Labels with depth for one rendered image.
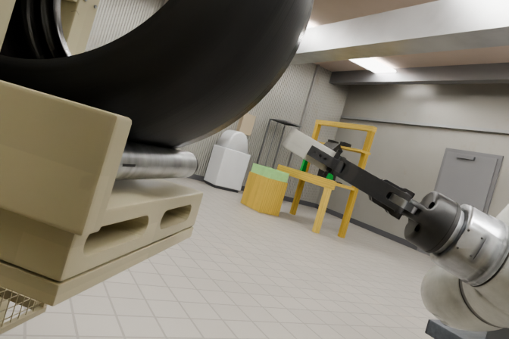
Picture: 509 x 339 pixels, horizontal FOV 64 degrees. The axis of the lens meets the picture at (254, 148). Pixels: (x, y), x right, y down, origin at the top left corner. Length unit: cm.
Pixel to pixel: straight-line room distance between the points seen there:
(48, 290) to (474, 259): 45
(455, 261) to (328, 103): 1064
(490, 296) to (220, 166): 835
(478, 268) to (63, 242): 45
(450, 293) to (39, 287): 54
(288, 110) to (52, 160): 1009
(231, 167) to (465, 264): 847
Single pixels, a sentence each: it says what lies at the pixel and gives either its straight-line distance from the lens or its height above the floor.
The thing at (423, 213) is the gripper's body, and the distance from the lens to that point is 54.
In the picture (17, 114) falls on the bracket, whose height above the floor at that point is 93.
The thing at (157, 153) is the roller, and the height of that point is 91.
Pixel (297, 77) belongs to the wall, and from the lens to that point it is 1051.
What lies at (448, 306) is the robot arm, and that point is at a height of 81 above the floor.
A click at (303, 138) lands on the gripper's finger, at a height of 99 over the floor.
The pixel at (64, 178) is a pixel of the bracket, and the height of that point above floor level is 89.
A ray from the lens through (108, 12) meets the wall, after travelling 887.
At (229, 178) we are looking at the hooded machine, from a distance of 898.
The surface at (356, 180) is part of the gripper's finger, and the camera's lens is 52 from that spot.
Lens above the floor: 95
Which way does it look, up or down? 1 degrees up
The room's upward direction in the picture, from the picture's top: 16 degrees clockwise
